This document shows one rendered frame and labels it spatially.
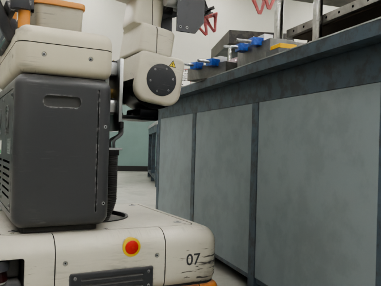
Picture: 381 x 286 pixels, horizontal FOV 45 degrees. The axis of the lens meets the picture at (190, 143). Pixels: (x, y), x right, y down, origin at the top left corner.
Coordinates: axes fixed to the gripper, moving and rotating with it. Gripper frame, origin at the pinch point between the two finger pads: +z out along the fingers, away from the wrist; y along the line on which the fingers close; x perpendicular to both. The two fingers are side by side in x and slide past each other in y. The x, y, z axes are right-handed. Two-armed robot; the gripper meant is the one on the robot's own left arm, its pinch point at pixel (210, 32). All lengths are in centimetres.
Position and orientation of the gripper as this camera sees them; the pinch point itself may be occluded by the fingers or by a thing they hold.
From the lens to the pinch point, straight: 201.1
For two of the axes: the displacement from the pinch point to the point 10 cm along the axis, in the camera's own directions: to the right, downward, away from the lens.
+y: -4.7, -0.1, 8.8
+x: -8.0, 4.2, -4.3
